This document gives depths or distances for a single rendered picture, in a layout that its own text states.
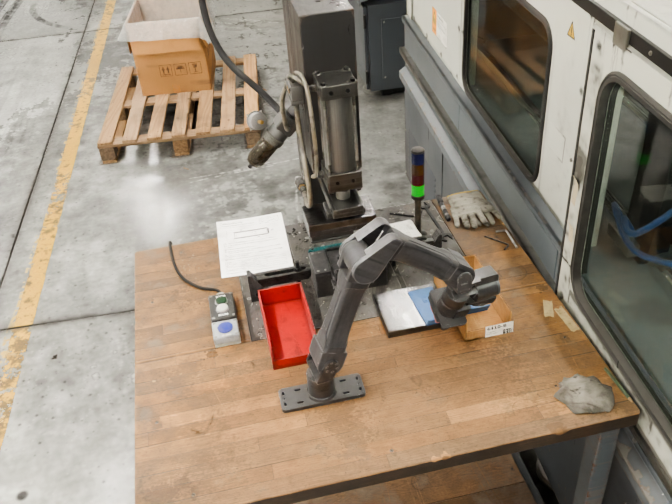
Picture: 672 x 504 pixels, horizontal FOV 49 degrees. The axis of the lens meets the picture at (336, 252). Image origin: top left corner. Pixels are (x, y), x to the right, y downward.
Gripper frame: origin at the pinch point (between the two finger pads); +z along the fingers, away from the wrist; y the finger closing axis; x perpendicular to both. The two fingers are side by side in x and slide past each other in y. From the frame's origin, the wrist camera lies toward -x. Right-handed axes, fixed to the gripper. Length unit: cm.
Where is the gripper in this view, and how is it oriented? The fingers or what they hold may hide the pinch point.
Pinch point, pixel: (440, 319)
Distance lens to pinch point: 192.0
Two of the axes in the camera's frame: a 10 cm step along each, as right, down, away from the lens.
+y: -2.7, -8.9, 3.8
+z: -0.9, 4.1, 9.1
